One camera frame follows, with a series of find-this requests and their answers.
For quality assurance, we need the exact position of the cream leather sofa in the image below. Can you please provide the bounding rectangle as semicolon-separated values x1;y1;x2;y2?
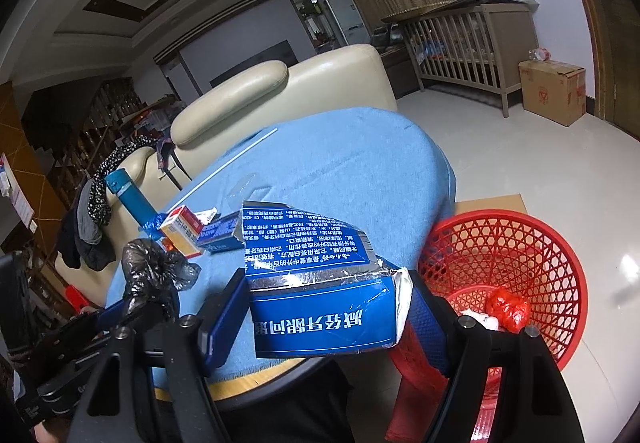
55;44;398;296

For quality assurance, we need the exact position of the black plastic bag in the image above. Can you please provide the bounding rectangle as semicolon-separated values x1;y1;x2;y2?
121;239;202;319

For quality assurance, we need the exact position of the red plastic mesh basket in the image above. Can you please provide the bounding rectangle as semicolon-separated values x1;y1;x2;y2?
387;210;588;443

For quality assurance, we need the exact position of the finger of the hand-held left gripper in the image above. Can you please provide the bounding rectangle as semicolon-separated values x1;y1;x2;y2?
96;295;166;330
150;290;182;324

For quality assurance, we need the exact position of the wall calendar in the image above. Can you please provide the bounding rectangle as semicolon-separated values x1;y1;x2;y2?
0;153;37;230

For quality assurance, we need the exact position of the crumpled white tissue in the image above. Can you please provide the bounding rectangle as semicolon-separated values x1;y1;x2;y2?
460;308;501;331

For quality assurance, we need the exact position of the torn blue carton box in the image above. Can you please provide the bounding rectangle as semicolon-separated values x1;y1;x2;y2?
241;199;413;359

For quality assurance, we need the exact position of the white refrigerator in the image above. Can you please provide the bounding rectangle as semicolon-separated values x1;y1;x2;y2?
325;0;372;48

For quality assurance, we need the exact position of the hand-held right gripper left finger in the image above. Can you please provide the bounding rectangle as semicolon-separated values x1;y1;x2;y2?
65;268;248;443

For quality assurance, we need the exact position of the blue tablecloth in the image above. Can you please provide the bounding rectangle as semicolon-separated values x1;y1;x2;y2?
97;107;456;379

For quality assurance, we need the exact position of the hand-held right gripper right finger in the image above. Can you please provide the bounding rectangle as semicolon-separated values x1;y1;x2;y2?
407;269;586;443

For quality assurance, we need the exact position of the red plastic bag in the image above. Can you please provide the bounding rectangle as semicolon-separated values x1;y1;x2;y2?
485;287;531;334

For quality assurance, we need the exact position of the dark wall television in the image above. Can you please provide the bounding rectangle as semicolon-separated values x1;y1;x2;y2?
209;40;301;88

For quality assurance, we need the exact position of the flat cardboard sheet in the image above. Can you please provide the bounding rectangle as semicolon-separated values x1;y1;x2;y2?
452;194;531;244

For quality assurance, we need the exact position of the white orange medicine box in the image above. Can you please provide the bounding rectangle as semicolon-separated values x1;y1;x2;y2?
160;205;205;258

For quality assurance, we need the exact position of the teal thermos bottle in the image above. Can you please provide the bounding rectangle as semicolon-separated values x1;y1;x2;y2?
104;168;161;235

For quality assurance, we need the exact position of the dark wooden lattice shelf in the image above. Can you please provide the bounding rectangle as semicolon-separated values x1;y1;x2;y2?
22;78;151;218

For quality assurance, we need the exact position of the brown cardboard box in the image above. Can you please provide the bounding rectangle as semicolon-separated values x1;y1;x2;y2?
517;59;587;128

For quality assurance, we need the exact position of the thin white rod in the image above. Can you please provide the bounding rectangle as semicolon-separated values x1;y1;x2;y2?
187;127;278;196

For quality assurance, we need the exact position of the dark clothes pile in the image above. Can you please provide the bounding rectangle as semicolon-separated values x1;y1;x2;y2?
57;135;161;270

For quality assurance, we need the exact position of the red plastic stool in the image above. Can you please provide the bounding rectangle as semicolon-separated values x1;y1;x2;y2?
65;285;88;314

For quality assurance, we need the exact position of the wooden baby crib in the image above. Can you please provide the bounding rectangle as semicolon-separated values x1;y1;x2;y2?
382;0;538;118

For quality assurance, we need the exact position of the small blue white box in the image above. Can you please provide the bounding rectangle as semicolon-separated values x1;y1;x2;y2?
197;213;246;254

